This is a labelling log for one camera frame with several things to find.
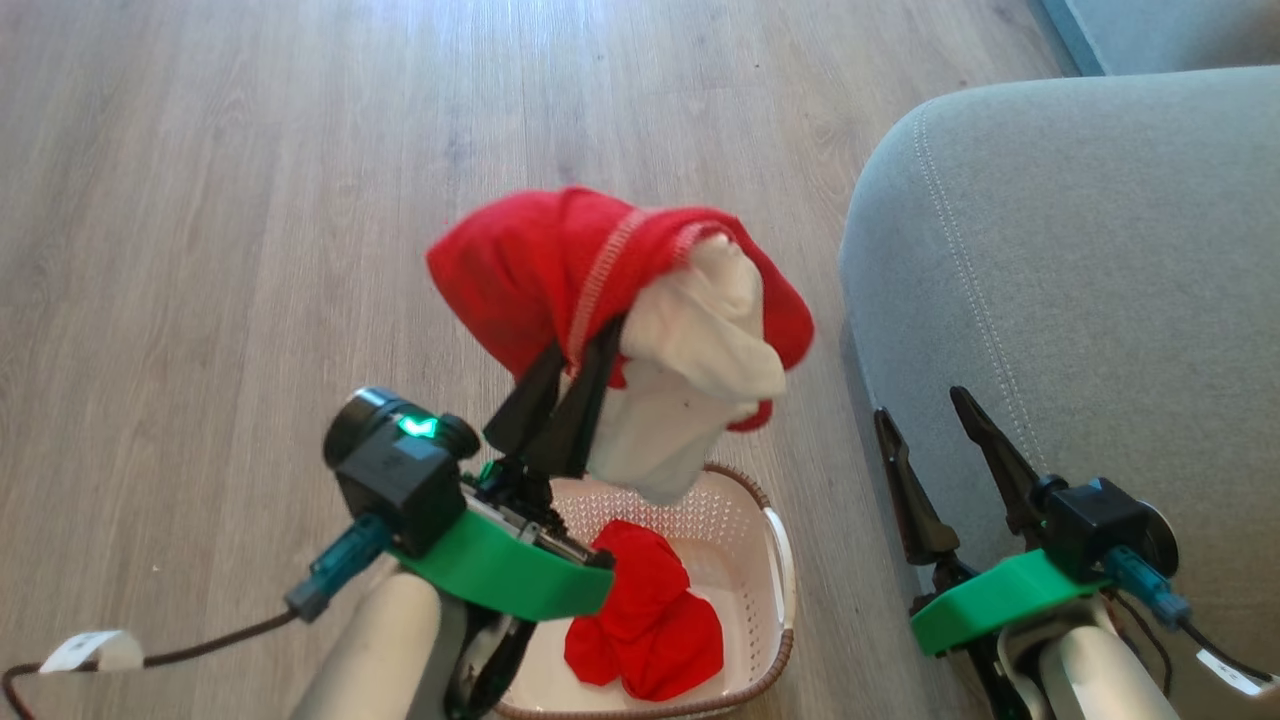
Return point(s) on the grey sofa end seat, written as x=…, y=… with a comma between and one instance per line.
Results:
x=1100, y=280

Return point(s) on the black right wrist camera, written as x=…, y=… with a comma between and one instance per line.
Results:
x=1095, y=525

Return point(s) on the red printed shirt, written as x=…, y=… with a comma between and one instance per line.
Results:
x=650, y=630

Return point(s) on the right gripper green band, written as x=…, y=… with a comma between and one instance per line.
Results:
x=1000, y=600

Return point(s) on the red knit garment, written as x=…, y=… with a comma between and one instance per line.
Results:
x=520, y=270

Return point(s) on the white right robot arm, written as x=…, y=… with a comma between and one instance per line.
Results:
x=1100, y=670

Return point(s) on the white basket brown rim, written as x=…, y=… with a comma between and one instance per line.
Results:
x=745, y=540

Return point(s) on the white cloth garment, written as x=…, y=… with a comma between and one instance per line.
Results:
x=690, y=340

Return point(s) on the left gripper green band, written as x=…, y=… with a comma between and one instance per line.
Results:
x=500, y=575

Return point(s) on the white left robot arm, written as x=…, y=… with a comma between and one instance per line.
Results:
x=380, y=650

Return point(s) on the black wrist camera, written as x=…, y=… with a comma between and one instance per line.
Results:
x=395, y=480
x=1095, y=525

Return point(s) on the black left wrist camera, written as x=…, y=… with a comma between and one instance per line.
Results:
x=395, y=480

